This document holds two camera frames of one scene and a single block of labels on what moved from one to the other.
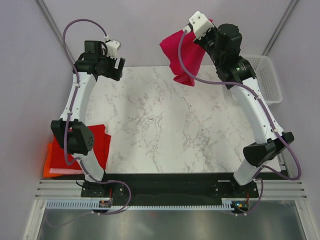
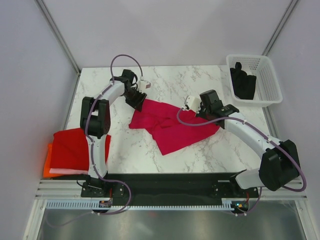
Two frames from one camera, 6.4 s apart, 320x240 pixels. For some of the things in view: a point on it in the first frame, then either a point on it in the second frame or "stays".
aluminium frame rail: (274, 189) stays
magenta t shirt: (191, 53) to (160, 119)
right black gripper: (202, 41) to (200, 114)
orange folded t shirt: (47, 163) stays
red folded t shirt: (58, 163) stays
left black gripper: (115, 74) to (138, 103)
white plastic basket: (267, 82) stays
